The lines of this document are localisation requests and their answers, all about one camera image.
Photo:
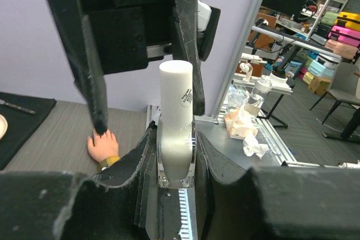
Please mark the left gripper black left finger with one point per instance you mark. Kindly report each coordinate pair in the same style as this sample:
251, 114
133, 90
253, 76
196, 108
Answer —
68, 205

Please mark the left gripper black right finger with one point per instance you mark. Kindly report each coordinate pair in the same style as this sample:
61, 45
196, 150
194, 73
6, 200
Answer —
277, 202

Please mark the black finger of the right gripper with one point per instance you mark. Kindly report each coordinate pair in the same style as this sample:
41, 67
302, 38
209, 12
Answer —
75, 31
185, 47

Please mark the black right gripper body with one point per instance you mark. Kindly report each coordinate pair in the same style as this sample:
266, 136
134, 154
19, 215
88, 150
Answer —
129, 34

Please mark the clear nail polish bottle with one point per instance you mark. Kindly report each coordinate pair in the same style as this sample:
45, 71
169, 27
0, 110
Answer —
176, 156

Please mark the mannequin hand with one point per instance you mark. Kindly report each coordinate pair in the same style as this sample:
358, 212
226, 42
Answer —
103, 147

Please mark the crumpled white tissue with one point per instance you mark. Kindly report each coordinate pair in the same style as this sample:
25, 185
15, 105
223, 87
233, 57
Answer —
251, 147

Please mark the black cloth placemat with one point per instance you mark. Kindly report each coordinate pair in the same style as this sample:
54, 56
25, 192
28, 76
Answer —
21, 125

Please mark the yellow plaid shirt sleeve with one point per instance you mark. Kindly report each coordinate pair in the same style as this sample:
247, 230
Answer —
104, 164

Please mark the clear water bottle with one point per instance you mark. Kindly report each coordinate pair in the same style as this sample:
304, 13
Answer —
257, 96

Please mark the pink and cream plate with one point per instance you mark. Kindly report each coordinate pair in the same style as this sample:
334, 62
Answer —
3, 126

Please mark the grey office chair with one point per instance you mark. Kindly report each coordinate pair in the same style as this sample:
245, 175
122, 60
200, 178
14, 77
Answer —
342, 87

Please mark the white metal shelf rack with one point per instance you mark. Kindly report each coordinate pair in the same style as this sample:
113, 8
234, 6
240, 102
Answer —
306, 24

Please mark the pink suitcase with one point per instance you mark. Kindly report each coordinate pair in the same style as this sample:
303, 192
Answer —
344, 35

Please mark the yellow suitcase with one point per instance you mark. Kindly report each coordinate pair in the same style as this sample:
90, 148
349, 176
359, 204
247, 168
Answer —
348, 20

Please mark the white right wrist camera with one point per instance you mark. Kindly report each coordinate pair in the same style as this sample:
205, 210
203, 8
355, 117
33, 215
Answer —
203, 15

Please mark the white slotted cable duct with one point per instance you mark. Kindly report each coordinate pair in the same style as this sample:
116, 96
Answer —
187, 205

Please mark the knife with mottled handle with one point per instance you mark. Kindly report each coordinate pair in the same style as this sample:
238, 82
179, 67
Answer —
17, 107

